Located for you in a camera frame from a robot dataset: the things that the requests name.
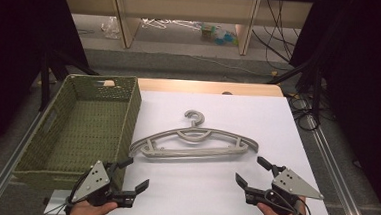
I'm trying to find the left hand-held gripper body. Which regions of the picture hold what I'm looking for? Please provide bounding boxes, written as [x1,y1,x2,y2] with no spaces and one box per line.
[70,157,140,210]

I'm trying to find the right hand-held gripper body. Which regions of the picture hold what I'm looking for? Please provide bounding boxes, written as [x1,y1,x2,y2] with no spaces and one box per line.
[243,163,327,215]

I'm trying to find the green woven basket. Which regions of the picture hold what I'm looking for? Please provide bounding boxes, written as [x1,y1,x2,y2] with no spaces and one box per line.
[11,69,144,196]

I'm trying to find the person's left hand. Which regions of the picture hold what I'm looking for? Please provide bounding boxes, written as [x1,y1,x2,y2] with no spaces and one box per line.
[68,198,120,215]

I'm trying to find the white table mat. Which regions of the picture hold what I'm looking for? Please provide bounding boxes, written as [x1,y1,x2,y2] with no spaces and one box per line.
[43,82,341,215]

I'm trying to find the black metal stand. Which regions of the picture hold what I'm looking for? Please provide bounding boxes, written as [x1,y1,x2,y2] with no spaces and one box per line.
[263,56,327,127]
[37,46,101,116]

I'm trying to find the dark curtain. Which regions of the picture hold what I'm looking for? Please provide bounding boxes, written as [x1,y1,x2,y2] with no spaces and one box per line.
[0,0,94,179]
[280,0,381,215]

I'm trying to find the clear plastic bag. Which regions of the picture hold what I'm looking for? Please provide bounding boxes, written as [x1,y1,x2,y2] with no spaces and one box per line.
[100,15,122,40]

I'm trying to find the colourful toy pile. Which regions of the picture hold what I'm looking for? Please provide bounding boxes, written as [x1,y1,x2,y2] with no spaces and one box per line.
[199,23,241,47]

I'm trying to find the wooden shelf unit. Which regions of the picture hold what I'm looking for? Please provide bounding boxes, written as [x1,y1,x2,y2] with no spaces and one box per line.
[57,0,314,61]

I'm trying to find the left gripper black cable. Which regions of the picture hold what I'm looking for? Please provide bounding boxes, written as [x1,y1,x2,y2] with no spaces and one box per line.
[44,169,90,215]

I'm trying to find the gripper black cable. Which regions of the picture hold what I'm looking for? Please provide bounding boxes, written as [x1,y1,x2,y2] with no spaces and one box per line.
[44,169,90,215]
[293,195,315,215]

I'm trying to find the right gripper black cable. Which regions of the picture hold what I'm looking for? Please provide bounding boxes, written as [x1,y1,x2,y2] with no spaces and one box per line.
[293,195,315,215]

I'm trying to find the coiled black floor cables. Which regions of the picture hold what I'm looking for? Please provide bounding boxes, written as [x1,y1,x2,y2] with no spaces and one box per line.
[284,91,324,133]

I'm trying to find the thin light floor cable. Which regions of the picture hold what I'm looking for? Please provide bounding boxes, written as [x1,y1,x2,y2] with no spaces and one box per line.
[167,52,275,77]

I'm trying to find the hanging black cables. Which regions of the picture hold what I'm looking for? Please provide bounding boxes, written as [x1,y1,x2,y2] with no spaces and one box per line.
[249,0,303,65]

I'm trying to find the white wire hangers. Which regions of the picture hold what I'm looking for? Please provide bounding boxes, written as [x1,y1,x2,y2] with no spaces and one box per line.
[140,16,202,33]

